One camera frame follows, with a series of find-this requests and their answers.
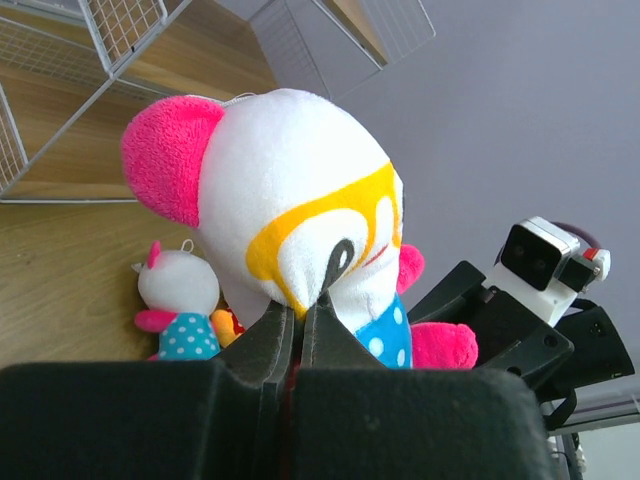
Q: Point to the white wire wooden shelf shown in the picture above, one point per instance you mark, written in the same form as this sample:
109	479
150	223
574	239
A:
74	72

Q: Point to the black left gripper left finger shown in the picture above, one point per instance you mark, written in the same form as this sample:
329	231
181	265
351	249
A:
213	419

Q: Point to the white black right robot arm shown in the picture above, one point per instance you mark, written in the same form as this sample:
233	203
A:
583	348

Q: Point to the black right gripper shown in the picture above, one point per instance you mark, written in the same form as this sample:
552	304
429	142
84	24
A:
509	336

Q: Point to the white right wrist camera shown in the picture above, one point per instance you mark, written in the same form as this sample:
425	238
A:
546	265

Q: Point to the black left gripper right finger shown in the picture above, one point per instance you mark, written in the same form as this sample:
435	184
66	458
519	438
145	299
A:
353	420

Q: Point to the white plush with yellow glasses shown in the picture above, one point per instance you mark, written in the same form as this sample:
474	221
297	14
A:
291	198

